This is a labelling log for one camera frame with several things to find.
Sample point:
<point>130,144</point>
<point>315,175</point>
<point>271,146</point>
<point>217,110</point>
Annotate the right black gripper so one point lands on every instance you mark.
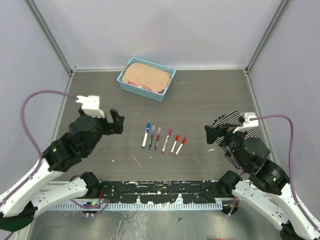
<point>212,132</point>

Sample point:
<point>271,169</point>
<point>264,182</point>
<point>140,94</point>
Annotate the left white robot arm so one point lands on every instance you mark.
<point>25,201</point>

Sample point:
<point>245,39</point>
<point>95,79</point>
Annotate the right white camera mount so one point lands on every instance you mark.
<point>248,122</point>

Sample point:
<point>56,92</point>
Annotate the blue slotted cable duct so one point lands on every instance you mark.
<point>176,206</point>

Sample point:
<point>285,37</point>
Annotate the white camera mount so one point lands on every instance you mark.
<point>248,122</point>
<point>90,105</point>

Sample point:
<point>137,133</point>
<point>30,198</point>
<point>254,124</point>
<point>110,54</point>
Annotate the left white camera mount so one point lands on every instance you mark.
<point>90,105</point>

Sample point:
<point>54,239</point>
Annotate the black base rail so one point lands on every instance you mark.
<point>159,192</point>

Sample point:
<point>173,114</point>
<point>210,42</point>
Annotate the blue gel pen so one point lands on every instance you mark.
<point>151,141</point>

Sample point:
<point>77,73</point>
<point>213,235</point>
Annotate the blue plastic basket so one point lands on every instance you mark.
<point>141,91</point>

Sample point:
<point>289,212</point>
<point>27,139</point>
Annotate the red gel pen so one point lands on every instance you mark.
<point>156,142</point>

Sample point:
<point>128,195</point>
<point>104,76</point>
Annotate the peach folded towel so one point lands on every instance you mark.
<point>147,77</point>

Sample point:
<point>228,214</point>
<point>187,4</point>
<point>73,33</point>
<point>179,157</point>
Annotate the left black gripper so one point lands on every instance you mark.
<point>116,127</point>

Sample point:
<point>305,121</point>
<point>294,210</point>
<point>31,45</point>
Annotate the white pen with clear cap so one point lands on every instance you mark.
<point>179,148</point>

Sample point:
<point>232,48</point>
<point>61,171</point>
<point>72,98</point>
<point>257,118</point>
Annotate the black white striped cloth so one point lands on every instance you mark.
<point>230,120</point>

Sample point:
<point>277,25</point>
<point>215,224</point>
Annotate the white marker blue print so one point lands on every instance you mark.
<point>146,135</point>

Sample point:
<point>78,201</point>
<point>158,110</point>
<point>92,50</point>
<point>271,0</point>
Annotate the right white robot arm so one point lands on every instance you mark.
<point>270,190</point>

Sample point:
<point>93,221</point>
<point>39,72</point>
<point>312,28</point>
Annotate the white pen red tip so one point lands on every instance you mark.
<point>173,147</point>

